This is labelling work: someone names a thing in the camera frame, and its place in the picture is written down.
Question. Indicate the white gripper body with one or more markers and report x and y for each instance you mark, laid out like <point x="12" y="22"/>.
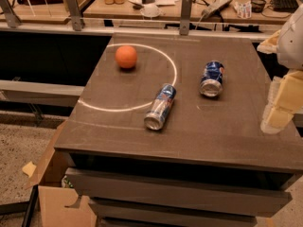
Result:
<point x="292" y="43"/>

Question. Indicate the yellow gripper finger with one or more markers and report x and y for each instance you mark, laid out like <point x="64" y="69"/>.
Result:
<point x="285" y="99"/>
<point x="269" y="46"/>

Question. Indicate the blue pepsi can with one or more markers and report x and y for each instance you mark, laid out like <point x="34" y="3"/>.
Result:
<point x="211" y="83"/>

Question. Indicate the slim red bull can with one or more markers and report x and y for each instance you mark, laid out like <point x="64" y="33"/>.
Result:
<point x="156" y="116"/>

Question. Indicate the black mesh cup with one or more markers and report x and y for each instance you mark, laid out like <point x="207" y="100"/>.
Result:
<point x="258" y="5"/>

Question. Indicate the white red packet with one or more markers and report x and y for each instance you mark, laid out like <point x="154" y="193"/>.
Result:
<point x="243" y="10"/>

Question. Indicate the black keyboard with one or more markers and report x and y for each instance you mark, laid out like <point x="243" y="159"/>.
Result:
<point x="284" y="5"/>

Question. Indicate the grey power strip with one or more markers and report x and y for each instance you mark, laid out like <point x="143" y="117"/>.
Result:
<point x="216" y="6"/>

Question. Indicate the dark drawer cabinet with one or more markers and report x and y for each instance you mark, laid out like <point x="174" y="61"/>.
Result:
<point x="209" y="166"/>

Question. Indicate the white bowl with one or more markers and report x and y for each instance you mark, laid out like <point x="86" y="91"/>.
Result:
<point x="151" y="11"/>

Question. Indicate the orange fruit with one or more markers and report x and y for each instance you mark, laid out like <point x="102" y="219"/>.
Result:
<point x="126" y="56"/>

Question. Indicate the cardboard box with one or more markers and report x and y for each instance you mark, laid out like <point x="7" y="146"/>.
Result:
<point x="59" y="206"/>

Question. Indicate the metal railing post right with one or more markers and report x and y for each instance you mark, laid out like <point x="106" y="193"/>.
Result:
<point x="185" y="17"/>

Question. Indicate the metal railing post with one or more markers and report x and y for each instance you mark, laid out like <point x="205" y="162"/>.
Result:
<point x="12" y="19"/>
<point x="75" y="14"/>
<point x="185" y="17"/>

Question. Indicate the metal railing post middle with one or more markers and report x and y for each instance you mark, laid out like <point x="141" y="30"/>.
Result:
<point x="75" y="14"/>

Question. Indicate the metal railing post left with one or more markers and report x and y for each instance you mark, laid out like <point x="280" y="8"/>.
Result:
<point x="12" y="19"/>

